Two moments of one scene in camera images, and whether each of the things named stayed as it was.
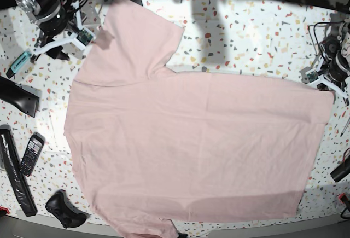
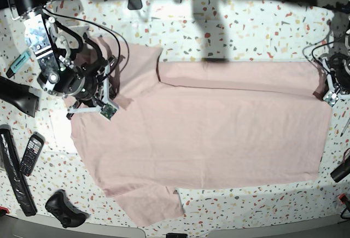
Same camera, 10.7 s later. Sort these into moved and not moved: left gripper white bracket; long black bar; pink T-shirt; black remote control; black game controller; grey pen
Moved: pink T-shirt; left gripper white bracket
Not moved: long black bar; black remote control; grey pen; black game controller
